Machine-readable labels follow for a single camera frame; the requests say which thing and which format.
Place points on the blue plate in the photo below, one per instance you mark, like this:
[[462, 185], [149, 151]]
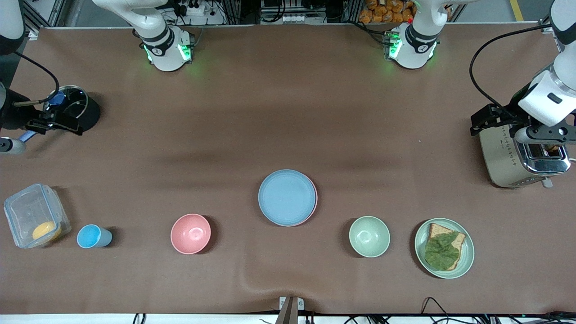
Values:
[[287, 198]]

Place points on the bread slice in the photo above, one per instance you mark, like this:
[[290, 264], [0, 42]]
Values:
[[437, 230]]

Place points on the brown table cover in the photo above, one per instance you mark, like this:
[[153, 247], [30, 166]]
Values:
[[288, 112]]

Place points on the white power strip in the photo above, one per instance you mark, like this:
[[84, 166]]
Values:
[[194, 9]]

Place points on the green bowl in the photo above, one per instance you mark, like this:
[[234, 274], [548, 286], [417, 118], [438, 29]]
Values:
[[369, 236]]

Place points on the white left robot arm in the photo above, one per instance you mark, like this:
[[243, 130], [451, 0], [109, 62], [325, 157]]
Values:
[[417, 47]]

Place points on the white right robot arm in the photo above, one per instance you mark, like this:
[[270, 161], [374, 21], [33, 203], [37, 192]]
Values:
[[163, 55]]

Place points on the silver toaster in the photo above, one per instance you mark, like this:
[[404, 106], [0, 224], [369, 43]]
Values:
[[501, 162]]

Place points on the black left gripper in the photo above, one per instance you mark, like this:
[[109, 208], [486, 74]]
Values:
[[507, 118]]

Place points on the blue cup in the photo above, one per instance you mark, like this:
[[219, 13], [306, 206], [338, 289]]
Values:
[[92, 236]]

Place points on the metal table clamp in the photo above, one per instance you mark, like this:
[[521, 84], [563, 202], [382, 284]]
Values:
[[291, 309]]

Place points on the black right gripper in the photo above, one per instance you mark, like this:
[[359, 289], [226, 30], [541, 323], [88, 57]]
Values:
[[13, 117]]

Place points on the yellow food piece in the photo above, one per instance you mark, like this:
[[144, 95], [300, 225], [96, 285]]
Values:
[[46, 231]]

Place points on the brown toast slice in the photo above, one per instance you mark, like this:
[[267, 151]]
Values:
[[552, 148]]

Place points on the green lettuce leaf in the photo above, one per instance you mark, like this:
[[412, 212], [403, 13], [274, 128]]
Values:
[[442, 253]]

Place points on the green plate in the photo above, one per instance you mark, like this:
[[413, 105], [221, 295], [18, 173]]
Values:
[[468, 256]]

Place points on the pink bowl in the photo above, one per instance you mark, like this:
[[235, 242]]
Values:
[[191, 233]]

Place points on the pink plate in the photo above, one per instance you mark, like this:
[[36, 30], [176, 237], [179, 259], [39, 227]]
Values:
[[317, 200]]

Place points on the clear plastic container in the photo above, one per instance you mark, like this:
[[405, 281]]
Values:
[[31, 209]]

